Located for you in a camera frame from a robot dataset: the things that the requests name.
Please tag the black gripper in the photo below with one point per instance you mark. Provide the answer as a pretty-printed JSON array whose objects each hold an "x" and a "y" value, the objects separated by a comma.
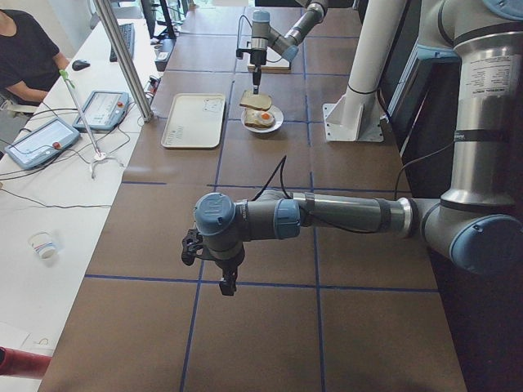
[
  {"x": 256, "y": 59},
  {"x": 227, "y": 265}
]

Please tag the brown bread slice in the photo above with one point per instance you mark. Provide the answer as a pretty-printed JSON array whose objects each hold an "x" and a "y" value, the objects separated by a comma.
[{"x": 257, "y": 101}]

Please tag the white round plate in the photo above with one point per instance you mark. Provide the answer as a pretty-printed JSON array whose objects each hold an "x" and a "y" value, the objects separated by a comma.
[{"x": 279, "y": 119}]

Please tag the wooden cutting board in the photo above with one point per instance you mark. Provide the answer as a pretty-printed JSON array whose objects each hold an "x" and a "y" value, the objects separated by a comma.
[{"x": 279, "y": 66}]

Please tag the bottom toast slice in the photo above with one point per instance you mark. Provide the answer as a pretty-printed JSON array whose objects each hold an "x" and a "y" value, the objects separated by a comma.
[{"x": 247, "y": 112}]

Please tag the fried egg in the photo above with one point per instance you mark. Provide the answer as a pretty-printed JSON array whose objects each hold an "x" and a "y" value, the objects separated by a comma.
[{"x": 260, "y": 119}]

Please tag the cream bear serving tray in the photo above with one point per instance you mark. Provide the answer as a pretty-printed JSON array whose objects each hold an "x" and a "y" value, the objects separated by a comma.
[{"x": 194, "y": 121}]

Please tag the black keyboard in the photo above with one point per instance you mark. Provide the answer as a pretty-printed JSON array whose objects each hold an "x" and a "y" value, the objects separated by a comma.
[{"x": 127, "y": 33}]

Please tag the far teach pendant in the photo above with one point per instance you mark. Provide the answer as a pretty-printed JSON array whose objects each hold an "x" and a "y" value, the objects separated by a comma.
[{"x": 105, "y": 110}]

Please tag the teach pendant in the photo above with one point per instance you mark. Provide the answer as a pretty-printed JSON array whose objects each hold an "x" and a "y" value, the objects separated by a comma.
[
  {"x": 42, "y": 144},
  {"x": 105, "y": 110}
]

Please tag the tripod stick with green clip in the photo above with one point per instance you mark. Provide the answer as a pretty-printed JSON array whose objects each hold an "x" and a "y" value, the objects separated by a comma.
[{"x": 99, "y": 156}]

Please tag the black computer mouse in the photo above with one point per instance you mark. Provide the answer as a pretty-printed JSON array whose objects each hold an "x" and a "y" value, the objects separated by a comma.
[{"x": 80, "y": 65}]

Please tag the white side desk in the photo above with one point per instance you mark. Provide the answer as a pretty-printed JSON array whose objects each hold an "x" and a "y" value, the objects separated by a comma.
[{"x": 63, "y": 200}]

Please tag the red object at corner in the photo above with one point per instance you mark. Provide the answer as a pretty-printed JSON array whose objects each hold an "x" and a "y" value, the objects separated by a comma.
[{"x": 23, "y": 364}]

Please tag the person in black shirt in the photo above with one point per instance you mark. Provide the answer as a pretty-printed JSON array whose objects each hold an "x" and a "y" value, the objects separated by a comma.
[{"x": 30, "y": 61}]

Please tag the near teach pendant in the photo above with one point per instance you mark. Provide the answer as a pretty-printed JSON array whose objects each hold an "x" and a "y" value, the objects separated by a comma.
[{"x": 42, "y": 144}]

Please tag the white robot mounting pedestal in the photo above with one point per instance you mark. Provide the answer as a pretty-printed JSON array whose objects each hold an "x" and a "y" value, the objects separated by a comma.
[{"x": 356, "y": 115}]

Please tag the aluminium frame post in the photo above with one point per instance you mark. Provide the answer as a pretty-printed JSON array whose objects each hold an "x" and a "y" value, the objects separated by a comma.
[{"x": 126, "y": 64}]

